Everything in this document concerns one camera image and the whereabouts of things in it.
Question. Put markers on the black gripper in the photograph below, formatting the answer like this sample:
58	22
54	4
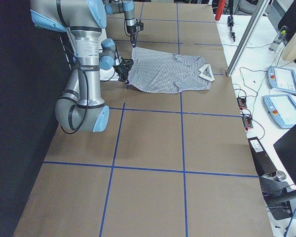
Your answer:
131	31
121	69

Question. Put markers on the navy white striped polo shirt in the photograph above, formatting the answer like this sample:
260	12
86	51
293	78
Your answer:
162	72

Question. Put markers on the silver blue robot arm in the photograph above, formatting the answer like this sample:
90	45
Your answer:
125	7
81	107

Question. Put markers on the red cylinder object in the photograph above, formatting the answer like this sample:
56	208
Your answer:
220	9

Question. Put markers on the black tool stand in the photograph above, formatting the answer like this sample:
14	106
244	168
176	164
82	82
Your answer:
230	20

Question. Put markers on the upper orange black usb hub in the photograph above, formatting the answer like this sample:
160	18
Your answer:
242	102

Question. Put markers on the orange black usb hub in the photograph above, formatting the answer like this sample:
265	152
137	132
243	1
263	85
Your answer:
242	102
247	121

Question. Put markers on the lower orange black usb hub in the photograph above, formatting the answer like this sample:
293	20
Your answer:
247	121

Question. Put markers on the clear water bottle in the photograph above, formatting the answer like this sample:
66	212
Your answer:
280	37

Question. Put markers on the upper blue teach pendant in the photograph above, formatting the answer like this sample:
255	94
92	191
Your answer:
283	79

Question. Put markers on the blue teach pendant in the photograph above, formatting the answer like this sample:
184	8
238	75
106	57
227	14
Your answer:
283	79
282	109

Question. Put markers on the lower blue teach pendant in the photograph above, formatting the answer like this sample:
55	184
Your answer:
282	109

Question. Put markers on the black rectangular box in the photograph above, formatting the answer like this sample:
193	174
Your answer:
262	161

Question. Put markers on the black monitor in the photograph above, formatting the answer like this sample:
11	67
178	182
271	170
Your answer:
285	148

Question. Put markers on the aluminium extrusion post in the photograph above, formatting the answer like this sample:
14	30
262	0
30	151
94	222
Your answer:
252	25

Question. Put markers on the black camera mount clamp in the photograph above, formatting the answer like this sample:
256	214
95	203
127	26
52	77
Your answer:
279	196

